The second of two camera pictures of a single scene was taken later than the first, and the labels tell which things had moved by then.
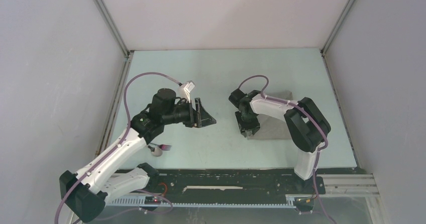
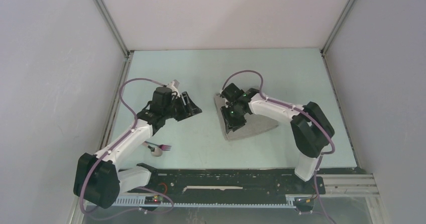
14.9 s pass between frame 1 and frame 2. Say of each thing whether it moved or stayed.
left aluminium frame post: stayed
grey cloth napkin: moved
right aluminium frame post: stayed
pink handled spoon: stayed
